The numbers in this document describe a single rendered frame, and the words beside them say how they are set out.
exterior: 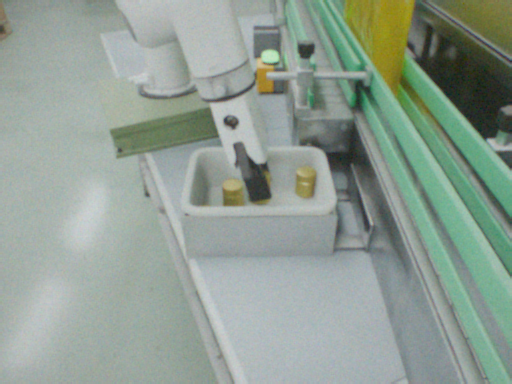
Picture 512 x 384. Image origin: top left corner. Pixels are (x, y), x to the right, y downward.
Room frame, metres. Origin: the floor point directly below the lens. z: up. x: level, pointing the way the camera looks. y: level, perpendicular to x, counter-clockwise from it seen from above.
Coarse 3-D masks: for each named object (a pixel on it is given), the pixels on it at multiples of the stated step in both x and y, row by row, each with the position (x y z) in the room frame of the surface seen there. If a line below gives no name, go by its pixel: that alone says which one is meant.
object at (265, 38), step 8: (256, 32) 1.32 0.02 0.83; (264, 32) 1.32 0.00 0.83; (272, 32) 1.32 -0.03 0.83; (256, 40) 1.32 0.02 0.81; (264, 40) 1.32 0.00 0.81; (272, 40) 1.32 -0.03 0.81; (256, 48) 1.32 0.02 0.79; (264, 48) 1.32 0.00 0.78; (272, 48) 1.32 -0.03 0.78; (256, 56) 1.32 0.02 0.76
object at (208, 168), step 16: (192, 160) 0.58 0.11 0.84; (208, 160) 0.61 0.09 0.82; (224, 160) 0.61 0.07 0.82; (272, 160) 0.61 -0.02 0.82; (288, 160) 0.61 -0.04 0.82; (304, 160) 0.61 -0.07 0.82; (320, 160) 0.58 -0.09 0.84; (192, 176) 0.53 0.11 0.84; (208, 176) 0.60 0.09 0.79; (224, 176) 0.61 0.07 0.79; (240, 176) 0.61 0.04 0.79; (272, 176) 0.61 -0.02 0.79; (288, 176) 0.61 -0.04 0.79; (320, 176) 0.56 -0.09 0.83; (192, 192) 0.51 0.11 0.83; (208, 192) 0.59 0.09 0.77; (272, 192) 0.59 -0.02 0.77; (288, 192) 0.59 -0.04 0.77; (320, 192) 0.53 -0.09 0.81; (192, 208) 0.45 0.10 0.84; (208, 208) 0.45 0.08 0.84; (224, 208) 0.45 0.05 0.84; (240, 208) 0.45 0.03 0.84; (256, 208) 0.45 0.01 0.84; (272, 208) 0.45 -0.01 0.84; (288, 208) 0.45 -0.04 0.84; (304, 208) 0.45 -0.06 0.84; (320, 208) 0.45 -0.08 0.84
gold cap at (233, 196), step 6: (228, 180) 0.56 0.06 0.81; (234, 180) 0.56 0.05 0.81; (240, 180) 0.56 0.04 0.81; (222, 186) 0.55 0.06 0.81; (228, 186) 0.54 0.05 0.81; (234, 186) 0.54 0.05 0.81; (240, 186) 0.54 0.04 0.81; (222, 192) 0.55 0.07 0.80; (228, 192) 0.53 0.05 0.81; (234, 192) 0.53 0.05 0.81; (240, 192) 0.54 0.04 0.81; (228, 198) 0.53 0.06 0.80; (234, 198) 0.53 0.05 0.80; (240, 198) 0.54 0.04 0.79; (228, 204) 0.53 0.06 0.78; (234, 204) 0.53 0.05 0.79; (240, 204) 0.54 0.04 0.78
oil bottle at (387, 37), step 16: (384, 0) 0.70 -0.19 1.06; (400, 0) 0.70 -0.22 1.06; (384, 16) 0.70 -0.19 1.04; (400, 16) 0.70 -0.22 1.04; (368, 32) 0.75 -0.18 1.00; (384, 32) 0.70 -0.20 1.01; (400, 32) 0.70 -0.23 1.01; (368, 48) 0.74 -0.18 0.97; (384, 48) 0.70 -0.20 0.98; (400, 48) 0.70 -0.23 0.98; (384, 64) 0.70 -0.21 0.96; (400, 64) 0.70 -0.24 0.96; (384, 80) 0.70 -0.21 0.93
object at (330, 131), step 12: (300, 120) 0.64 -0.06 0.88; (312, 120) 0.64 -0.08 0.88; (324, 120) 0.64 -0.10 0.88; (336, 120) 0.64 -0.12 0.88; (348, 120) 0.64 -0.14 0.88; (300, 132) 0.64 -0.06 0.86; (312, 132) 0.64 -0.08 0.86; (324, 132) 0.64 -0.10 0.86; (336, 132) 0.64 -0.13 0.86; (348, 132) 0.64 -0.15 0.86; (300, 144) 0.64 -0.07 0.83; (312, 144) 0.64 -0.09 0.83; (324, 144) 0.64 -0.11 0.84; (336, 144) 0.64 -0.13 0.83; (348, 144) 0.64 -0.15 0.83
